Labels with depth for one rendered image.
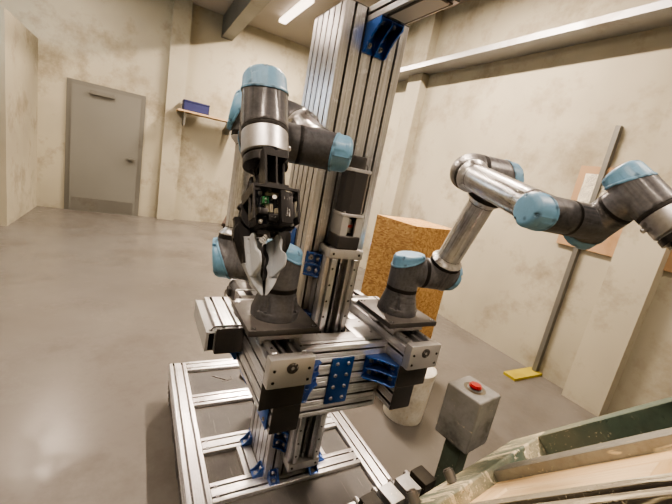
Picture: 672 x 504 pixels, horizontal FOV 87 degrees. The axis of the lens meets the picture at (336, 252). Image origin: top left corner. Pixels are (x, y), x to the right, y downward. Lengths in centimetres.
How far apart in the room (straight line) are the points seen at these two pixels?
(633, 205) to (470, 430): 76
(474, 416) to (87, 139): 728
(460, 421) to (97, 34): 756
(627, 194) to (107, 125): 741
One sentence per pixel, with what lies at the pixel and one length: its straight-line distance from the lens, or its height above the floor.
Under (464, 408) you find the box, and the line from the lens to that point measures 125.
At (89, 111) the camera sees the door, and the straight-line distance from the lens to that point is 767.
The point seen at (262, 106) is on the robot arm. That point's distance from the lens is 60.
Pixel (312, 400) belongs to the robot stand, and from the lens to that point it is 132.
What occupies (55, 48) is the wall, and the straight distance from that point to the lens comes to 785.
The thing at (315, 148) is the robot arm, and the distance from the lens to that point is 70.
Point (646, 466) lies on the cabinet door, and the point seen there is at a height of 115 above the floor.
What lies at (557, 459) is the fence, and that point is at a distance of 95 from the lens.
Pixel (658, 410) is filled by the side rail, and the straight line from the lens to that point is 111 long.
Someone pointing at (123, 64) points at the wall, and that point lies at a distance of 777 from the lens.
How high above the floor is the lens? 150
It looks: 12 degrees down
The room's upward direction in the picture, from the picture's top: 11 degrees clockwise
